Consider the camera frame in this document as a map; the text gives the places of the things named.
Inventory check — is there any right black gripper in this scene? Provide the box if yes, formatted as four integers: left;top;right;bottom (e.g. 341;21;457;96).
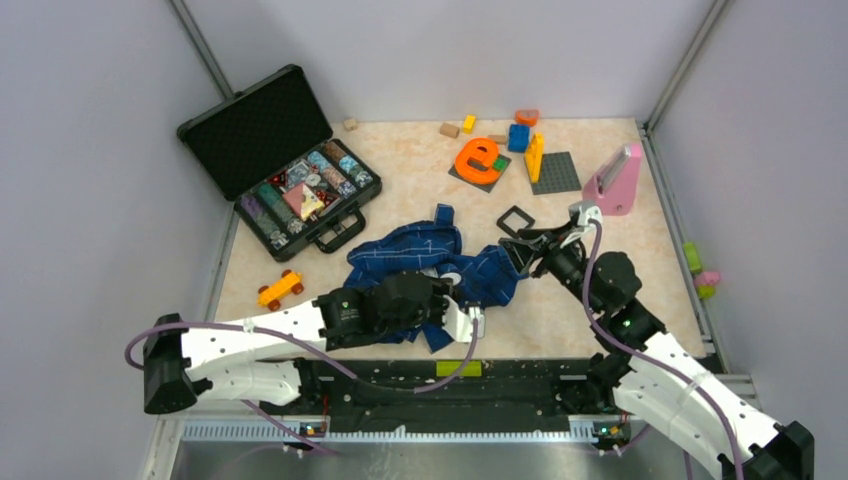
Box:
500;219;604;314

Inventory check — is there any white badge backing disc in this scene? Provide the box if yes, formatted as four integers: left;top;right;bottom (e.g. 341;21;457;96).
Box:
440;272;462;286

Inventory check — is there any blue plaid shirt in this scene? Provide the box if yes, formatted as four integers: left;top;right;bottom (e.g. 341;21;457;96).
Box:
342;203;531;354

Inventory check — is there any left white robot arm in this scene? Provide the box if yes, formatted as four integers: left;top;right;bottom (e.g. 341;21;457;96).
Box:
125;272;484;415

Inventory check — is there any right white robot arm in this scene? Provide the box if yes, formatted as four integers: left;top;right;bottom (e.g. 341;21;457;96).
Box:
499;221;815;479

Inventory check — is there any lime green brick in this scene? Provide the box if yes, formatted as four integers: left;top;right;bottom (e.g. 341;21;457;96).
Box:
436;360;483;378

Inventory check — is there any grey lego baseplate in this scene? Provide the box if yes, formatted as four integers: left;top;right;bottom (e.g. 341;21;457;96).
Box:
531;152;582;195

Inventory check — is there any yellow toy piece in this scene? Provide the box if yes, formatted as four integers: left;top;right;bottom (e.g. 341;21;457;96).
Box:
524;133;545;184

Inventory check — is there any pink wedge stand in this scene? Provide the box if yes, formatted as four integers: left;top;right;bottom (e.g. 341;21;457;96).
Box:
581;142;644;216

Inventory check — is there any green lego brick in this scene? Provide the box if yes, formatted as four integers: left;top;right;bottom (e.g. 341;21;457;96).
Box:
492;156;510;172

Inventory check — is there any blue lego brick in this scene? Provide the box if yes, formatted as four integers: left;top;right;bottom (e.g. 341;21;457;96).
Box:
507;124;531;153

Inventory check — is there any orange letter e toy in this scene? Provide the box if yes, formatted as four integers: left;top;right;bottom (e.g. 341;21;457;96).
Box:
454;137;500;185

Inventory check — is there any orange cup toy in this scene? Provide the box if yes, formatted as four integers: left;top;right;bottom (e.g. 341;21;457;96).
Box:
514;109;540;127

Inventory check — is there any small yellow block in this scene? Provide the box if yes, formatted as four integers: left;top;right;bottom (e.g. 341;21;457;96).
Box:
461;114;476;134

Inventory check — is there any wooden block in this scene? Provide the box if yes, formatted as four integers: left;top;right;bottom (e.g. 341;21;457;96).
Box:
439;122;460;139

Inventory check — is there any orange toy car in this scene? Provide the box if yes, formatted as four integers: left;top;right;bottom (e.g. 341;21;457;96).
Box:
257;269;305;312

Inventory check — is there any green pink toy outside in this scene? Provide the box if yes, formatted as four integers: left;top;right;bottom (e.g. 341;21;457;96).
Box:
682;242;722;300

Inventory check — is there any small wooden cube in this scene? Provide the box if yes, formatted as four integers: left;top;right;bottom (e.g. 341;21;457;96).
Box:
343;118;359;131

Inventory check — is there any black poker chip case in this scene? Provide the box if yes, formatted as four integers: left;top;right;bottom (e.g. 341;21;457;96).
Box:
176;64;382;262

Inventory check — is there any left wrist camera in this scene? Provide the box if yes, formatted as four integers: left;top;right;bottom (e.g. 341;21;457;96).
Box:
442;296;486;343

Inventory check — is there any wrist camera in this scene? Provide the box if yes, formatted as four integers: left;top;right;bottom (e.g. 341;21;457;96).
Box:
442;296;486;343
568;199;603;231

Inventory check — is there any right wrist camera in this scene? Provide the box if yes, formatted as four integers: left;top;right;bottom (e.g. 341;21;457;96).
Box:
568;199;603;231

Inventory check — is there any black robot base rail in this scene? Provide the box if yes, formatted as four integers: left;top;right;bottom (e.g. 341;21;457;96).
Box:
258;355;647;451

